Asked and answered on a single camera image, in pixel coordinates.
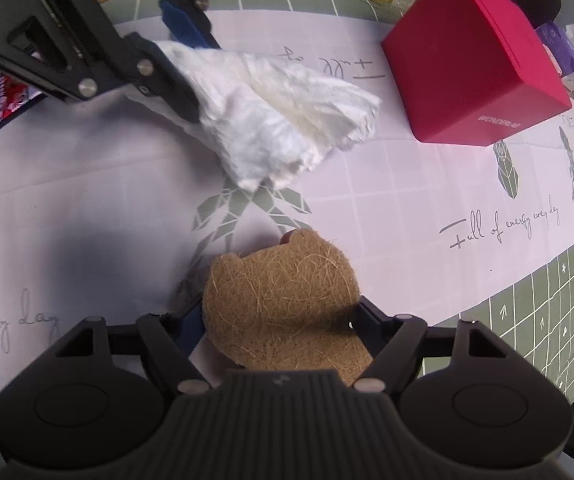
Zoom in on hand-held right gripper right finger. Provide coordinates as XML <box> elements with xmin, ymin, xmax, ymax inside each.
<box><xmin>352</xmin><ymin>296</ymin><xmax>533</xmax><ymax>395</ymax></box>

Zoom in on white printed table runner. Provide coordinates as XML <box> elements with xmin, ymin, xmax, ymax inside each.
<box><xmin>0</xmin><ymin>7</ymin><xmax>574</xmax><ymax>401</ymax></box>

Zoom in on brown bear-shaped sponge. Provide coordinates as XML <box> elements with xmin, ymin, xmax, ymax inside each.
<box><xmin>202</xmin><ymin>227</ymin><xmax>375</xmax><ymax>388</ymax></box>

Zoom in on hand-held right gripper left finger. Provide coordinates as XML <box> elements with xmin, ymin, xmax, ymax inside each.
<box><xmin>42</xmin><ymin>305</ymin><xmax>214</xmax><ymax>395</ymax></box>

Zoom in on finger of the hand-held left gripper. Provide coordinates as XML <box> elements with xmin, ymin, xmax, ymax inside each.
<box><xmin>132</xmin><ymin>0</ymin><xmax>220</xmax><ymax>51</ymax></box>
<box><xmin>0</xmin><ymin>0</ymin><xmax>201</xmax><ymax>124</ymax></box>

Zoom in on red cube box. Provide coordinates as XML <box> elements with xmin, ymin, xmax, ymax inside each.
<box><xmin>381</xmin><ymin>0</ymin><xmax>573</xmax><ymax>147</ymax></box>

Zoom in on white tissue paper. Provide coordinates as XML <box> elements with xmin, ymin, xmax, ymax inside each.
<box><xmin>127</xmin><ymin>40</ymin><xmax>383</xmax><ymax>192</ymax></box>

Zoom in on purple tissue box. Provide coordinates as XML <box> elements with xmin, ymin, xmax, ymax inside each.
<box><xmin>534</xmin><ymin>21</ymin><xmax>574</xmax><ymax>78</ymax></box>

